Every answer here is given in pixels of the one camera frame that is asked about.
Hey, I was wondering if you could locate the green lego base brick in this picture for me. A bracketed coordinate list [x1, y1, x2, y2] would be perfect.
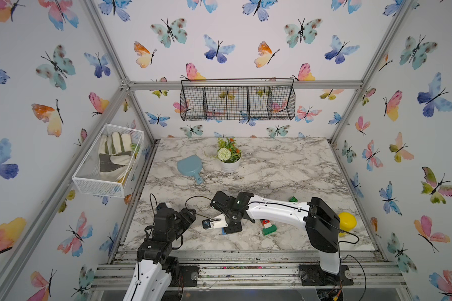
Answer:
[262, 224, 277, 236]

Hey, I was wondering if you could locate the small green lego brick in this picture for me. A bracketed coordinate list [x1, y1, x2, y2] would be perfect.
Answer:
[288, 196, 298, 203]

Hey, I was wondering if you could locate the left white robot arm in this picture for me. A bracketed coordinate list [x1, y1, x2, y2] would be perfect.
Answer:
[124, 203, 196, 300]

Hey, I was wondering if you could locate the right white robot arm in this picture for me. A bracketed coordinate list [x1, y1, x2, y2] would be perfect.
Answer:
[202, 191, 341, 275]

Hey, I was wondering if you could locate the white plant pot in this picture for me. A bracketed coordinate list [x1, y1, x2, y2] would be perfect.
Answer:
[220, 159, 241, 173]

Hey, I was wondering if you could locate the artificial green plant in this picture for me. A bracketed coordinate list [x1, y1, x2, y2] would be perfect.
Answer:
[217, 137, 242, 164]

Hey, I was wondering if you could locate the grey white work glove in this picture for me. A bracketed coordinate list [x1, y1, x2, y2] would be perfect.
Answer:
[98, 132, 134, 183]

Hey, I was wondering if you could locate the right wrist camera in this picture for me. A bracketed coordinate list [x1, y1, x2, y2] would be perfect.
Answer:
[202, 218, 228, 230]

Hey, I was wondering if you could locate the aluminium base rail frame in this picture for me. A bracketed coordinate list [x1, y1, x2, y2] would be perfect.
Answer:
[92, 251, 407, 291]

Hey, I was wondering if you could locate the white wire basket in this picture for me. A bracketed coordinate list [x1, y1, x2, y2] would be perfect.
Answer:
[72, 124, 144, 198]

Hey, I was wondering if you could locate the black wire wall basket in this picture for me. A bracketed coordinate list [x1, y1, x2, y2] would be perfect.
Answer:
[180, 78, 296, 122]

